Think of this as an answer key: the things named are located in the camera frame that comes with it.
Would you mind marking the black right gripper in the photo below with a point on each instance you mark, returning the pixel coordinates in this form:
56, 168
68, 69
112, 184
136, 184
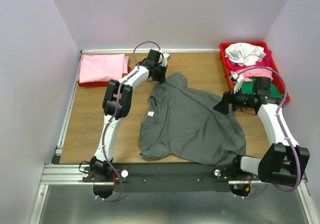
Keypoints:
222, 106

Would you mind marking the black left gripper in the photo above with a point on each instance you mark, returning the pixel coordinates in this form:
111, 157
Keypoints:
160, 79

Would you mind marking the grey t shirt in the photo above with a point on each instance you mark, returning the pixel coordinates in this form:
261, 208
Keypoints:
181, 121

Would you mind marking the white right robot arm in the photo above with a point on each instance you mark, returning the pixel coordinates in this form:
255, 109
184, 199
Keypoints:
284, 163

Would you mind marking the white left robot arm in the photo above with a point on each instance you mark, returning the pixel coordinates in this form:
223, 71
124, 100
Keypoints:
116, 106

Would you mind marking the green t shirt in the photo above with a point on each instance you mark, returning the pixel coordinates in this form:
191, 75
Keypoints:
250, 86

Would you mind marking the light pink t shirt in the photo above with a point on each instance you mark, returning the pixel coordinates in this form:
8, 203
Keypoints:
257, 72

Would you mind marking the white t shirt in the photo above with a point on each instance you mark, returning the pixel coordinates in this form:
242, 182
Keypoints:
244, 54

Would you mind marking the folded pink t shirt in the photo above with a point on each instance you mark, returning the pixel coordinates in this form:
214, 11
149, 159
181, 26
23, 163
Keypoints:
102, 68

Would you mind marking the folded red t shirt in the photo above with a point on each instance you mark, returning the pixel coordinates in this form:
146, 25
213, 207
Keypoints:
99, 84

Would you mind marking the magenta t shirt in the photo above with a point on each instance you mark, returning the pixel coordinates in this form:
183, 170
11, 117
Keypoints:
235, 67

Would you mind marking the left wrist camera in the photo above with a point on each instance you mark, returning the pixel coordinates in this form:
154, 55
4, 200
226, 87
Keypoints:
164, 58

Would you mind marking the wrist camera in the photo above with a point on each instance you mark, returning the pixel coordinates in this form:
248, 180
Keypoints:
237, 80
164, 58

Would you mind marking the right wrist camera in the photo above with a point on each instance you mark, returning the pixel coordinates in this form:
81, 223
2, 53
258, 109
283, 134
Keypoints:
237, 80

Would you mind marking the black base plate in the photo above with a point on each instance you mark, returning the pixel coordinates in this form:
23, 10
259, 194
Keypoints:
156, 177

